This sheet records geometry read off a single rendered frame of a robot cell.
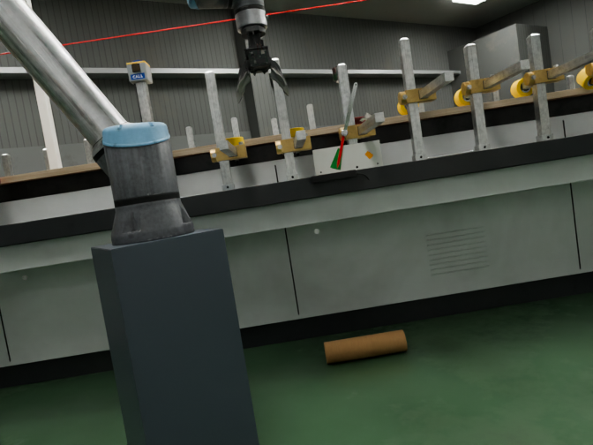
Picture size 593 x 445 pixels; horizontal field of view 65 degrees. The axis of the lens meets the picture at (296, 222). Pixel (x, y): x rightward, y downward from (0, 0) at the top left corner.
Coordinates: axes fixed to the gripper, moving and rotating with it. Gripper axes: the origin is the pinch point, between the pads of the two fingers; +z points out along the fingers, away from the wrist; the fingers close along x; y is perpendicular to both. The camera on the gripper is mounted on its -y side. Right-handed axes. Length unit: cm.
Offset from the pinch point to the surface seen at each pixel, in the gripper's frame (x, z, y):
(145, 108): -44, -11, -38
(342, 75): 31, -12, -37
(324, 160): 19.3, 18.2, -36.7
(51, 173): -91, 6, -56
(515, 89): 107, 0, -56
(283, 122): 6.2, 1.6, -37.6
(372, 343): 26, 87, -25
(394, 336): 34, 87, -26
